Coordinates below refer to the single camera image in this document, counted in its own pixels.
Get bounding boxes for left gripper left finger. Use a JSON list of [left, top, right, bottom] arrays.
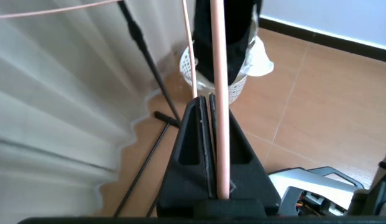
[[157, 95, 217, 217]]

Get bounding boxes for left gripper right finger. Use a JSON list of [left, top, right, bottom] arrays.
[[209, 93, 280, 215]]

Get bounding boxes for black shorts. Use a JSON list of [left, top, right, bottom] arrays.
[[192, 0, 264, 86]]

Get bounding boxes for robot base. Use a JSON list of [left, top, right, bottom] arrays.
[[269, 142, 386, 217]]

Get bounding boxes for white laundry basket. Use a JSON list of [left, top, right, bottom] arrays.
[[179, 46, 248, 105]]

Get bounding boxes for black clothes rack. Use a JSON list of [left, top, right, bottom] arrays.
[[113, 0, 183, 218]]

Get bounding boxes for beige curtain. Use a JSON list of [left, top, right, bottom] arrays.
[[0, 0, 196, 224]]

